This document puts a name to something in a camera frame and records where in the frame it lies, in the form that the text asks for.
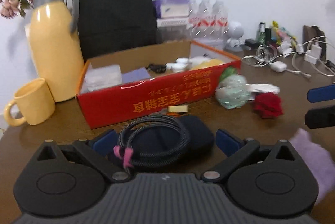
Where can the dark blue zip pouch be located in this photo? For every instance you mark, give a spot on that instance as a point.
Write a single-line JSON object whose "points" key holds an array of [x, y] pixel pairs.
{"points": [[201, 144]]}

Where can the red cardboard box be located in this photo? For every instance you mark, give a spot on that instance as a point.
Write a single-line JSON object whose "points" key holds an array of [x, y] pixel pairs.
{"points": [[132, 100]]}

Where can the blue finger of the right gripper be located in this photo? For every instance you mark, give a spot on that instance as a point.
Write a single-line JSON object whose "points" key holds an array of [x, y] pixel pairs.
{"points": [[321, 94]]}

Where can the black paper shopping bag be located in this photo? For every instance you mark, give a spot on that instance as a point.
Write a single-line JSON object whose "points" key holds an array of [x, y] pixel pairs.
{"points": [[107, 26]]}

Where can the blue knitted cloth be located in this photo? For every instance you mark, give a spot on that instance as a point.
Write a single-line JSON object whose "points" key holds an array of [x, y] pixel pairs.
{"points": [[135, 75]]}

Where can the black braided cable pink tie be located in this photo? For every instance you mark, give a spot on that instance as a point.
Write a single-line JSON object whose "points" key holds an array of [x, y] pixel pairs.
{"points": [[152, 142]]}

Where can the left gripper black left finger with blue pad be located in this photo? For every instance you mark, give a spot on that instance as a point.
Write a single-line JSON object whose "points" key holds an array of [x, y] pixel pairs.
{"points": [[64, 180]]}

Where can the white toy robot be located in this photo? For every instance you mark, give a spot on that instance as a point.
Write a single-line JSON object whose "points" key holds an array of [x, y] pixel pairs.
{"points": [[234, 33]]}

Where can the purple fluffy scrunchie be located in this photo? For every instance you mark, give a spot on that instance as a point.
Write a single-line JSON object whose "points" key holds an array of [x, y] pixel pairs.
{"points": [[318, 160]]}

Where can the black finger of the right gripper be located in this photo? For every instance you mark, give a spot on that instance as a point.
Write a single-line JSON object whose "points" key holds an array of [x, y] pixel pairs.
{"points": [[323, 117]]}

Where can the purple tissue pack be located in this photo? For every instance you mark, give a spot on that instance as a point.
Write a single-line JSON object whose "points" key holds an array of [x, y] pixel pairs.
{"points": [[171, 8]]}

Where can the red fluffy scrunchie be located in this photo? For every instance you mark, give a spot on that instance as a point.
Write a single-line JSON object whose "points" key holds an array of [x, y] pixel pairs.
{"points": [[268, 105]]}

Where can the water bottle pack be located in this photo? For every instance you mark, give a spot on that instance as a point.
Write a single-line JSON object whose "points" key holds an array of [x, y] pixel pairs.
{"points": [[208, 21]]}

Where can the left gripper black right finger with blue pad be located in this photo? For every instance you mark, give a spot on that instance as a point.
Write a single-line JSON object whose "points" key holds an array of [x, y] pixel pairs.
{"points": [[270, 181]]}

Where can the yellow ceramic mug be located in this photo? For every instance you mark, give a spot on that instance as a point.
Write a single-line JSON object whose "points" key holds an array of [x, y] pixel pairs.
{"points": [[35, 103]]}

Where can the yellow thermos jug grey handle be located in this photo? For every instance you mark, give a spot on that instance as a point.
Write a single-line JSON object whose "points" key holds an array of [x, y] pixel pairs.
{"points": [[55, 45]]}

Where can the green white plastic bag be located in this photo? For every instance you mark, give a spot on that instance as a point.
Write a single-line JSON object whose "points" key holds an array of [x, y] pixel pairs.
{"points": [[231, 91]]}

